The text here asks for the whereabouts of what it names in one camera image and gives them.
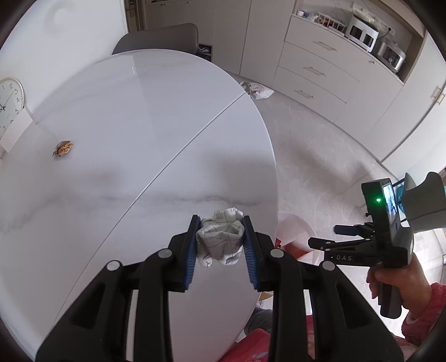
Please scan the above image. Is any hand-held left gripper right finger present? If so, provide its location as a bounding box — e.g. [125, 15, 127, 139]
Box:
[240, 215, 405, 362]

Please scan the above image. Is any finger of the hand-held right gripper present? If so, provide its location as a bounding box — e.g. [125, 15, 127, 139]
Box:
[308, 237, 349, 252]
[334, 224, 376, 241]

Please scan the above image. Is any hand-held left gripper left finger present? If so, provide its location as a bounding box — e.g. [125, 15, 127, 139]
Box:
[35, 214, 203, 362]

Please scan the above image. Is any white paper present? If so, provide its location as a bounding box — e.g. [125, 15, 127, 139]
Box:
[196, 207, 244, 268]

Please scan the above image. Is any white trash bin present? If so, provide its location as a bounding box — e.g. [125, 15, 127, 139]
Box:
[276, 212, 322, 267]

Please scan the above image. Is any person's right forearm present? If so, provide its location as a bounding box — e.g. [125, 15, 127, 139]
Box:
[401, 282, 446, 349]

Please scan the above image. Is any person's right hand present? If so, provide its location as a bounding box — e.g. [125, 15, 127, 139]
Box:
[367, 266, 433, 314]

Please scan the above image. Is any blue plastic object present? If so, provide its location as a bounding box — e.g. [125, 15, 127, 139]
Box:
[394, 184, 406, 213]

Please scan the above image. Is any grey cloth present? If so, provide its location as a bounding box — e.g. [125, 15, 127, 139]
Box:
[244, 308, 274, 335]

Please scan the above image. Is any person's red clothing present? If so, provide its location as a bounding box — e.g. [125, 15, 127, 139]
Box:
[233, 289, 316, 362]

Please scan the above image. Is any white plastic bag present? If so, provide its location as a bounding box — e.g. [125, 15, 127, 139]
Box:
[239, 81, 275, 101]

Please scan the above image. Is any small brown snack wrapper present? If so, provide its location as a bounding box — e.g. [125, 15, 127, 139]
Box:
[52, 140, 75, 157]

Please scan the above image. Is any beige drawer cabinet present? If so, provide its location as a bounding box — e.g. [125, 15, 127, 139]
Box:
[273, 16, 405, 121]

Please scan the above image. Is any silver rice cooker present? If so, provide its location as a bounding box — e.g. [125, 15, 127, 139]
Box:
[374, 39, 406, 74]

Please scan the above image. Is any white toaster oven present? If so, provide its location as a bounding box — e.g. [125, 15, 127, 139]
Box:
[345, 13, 380, 53]

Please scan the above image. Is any white paper card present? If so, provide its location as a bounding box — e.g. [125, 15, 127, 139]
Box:
[0, 109, 33, 153]

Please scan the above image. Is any white dish rack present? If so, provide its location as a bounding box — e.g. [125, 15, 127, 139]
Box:
[316, 11, 348, 33]

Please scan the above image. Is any grey dining chair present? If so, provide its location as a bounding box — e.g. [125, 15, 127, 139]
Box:
[111, 23, 200, 55]

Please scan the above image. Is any beige tall cupboard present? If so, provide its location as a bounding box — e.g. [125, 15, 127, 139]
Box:
[144, 0, 297, 87]

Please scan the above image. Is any white wall clock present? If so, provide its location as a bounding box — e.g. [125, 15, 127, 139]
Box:
[0, 77, 25, 131]

